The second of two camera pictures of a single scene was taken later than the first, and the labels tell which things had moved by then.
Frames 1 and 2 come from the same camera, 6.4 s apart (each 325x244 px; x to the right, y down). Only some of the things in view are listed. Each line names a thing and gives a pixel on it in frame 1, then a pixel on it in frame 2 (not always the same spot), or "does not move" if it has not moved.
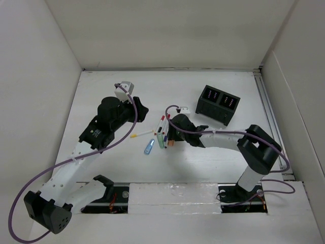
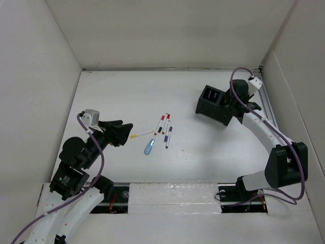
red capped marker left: x=160 y=122 does not move
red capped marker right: x=166 y=124 does not move
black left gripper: x=141 y=110 to x=118 y=132
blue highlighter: x=149 y=146 does not move
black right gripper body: x=174 y=134 to x=229 y=101
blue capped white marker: x=166 y=133 does not move
